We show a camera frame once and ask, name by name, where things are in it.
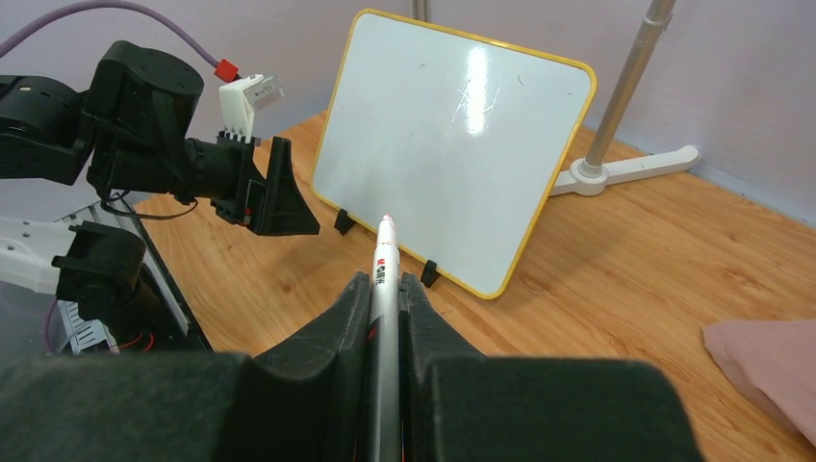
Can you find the pink shorts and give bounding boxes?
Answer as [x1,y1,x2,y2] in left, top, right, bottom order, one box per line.
[701,319,815,444]

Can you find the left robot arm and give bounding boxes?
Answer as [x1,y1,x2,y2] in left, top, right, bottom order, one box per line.
[1,40,319,336]

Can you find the red white marker pen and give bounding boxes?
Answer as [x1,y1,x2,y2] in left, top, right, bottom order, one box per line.
[368,214,402,461]

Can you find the white metal clothes rack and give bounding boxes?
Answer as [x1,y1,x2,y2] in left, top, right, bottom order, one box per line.
[411,0,702,199]

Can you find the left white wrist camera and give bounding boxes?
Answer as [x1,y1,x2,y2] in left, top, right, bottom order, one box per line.
[218,74,284,143]

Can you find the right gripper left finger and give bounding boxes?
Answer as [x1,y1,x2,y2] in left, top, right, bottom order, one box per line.
[1,272,371,461]

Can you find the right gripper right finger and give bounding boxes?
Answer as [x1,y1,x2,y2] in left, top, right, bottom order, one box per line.
[399,273,703,461]

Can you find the yellow framed whiteboard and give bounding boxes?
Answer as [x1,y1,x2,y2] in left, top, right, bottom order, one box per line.
[311,9,597,299]

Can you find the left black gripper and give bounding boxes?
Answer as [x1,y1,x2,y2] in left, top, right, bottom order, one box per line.
[210,130,320,237]

